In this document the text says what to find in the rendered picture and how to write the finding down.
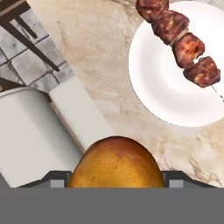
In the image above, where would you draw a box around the white counter cabinet side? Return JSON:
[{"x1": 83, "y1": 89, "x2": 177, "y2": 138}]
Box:
[{"x1": 0, "y1": 75, "x2": 116, "y2": 188}]

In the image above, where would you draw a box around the dark wooden stool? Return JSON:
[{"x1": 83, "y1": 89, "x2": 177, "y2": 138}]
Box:
[{"x1": 0, "y1": 0, "x2": 60, "y2": 92}]

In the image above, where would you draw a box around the white round plate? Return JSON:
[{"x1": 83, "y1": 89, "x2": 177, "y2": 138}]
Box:
[{"x1": 128, "y1": 0, "x2": 224, "y2": 128}]

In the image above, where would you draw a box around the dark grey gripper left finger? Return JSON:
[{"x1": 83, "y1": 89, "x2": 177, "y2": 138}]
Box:
[{"x1": 17, "y1": 170, "x2": 73, "y2": 189}]

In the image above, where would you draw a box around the brown meat kebab skewer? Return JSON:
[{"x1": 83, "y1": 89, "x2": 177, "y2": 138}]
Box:
[{"x1": 136, "y1": 0, "x2": 224, "y2": 103}]

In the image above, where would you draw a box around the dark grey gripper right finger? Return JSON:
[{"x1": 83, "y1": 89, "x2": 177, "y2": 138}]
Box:
[{"x1": 161, "y1": 171, "x2": 218, "y2": 189}]

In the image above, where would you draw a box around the orange yellow mango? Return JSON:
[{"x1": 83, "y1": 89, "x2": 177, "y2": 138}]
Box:
[{"x1": 66, "y1": 136, "x2": 166, "y2": 189}]

